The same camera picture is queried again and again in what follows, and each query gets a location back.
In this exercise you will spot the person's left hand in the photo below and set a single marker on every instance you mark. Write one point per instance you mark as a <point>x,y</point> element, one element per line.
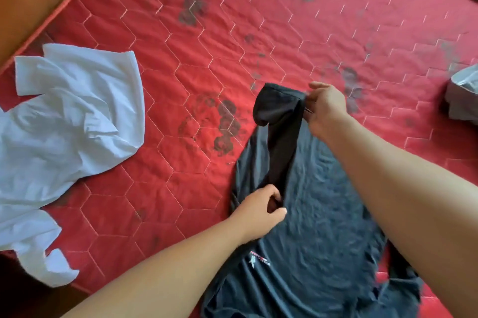
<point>254,217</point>

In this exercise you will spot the person's right hand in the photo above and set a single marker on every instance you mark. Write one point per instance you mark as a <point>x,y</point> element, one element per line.
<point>328,112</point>

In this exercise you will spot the black long-sleeve shirt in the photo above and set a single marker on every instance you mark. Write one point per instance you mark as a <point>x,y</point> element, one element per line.
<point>317,235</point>

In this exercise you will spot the grey trousers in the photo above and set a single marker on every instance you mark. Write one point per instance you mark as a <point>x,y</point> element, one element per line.
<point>465,97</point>

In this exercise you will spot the white button shirt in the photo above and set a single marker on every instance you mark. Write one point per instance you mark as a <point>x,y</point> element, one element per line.
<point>67,123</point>

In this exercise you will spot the person's left forearm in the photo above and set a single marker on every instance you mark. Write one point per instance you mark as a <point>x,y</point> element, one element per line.
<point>168,276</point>

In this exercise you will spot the person's right forearm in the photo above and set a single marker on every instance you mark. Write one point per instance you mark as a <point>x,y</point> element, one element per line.
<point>410,209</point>

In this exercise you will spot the red quilted mattress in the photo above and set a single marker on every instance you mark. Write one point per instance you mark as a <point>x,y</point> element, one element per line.
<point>186,48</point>

